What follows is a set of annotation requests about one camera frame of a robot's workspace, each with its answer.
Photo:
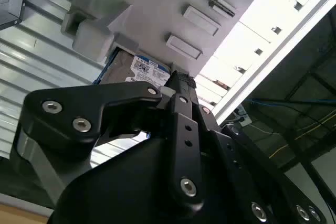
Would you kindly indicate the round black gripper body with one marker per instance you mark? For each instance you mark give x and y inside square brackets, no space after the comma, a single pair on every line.
[118,195]

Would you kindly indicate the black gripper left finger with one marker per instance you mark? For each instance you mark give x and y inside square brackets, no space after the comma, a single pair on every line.
[123,95]

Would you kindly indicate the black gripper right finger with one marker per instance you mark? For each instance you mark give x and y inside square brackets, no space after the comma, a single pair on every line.
[236,155]

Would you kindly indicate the hard disk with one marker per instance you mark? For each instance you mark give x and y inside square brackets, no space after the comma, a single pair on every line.
[147,69]

